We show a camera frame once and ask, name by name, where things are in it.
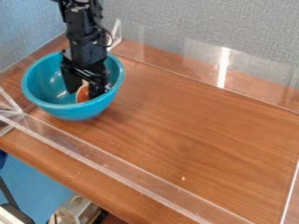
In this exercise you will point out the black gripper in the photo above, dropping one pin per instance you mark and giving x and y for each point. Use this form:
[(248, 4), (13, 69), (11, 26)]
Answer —
[(83, 62)]

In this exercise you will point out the white brown toy mushroom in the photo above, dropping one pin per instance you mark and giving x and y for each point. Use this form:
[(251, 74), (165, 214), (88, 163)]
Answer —
[(83, 94)]

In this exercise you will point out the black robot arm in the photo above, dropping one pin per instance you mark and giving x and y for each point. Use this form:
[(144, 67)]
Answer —
[(81, 15)]

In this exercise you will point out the blue bowl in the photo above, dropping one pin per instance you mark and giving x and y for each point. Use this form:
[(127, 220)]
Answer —
[(44, 89)]

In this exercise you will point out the back clear acrylic barrier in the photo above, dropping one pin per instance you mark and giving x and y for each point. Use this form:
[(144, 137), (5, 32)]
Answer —
[(258, 78)]

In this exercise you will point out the clear acrylic barrier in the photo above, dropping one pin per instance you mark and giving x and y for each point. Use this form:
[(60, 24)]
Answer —
[(258, 78), (157, 189), (291, 207)]

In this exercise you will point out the black chair part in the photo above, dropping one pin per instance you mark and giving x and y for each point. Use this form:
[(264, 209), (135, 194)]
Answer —
[(11, 213)]

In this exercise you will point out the front clear acrylic barrier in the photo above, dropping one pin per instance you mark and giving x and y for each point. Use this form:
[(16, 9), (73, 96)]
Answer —
[(157, 189)]

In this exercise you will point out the right clear acrylic barrier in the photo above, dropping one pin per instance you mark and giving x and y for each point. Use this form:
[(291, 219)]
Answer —
[(291, 207)]

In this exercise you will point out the clear acrylic corner bracket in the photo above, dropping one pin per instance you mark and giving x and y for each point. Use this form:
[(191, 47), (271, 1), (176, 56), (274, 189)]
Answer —
[(113, 37)]

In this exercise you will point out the grey metal bracket under table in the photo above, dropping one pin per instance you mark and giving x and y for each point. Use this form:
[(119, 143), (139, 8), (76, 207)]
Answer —
[(76, 211)]

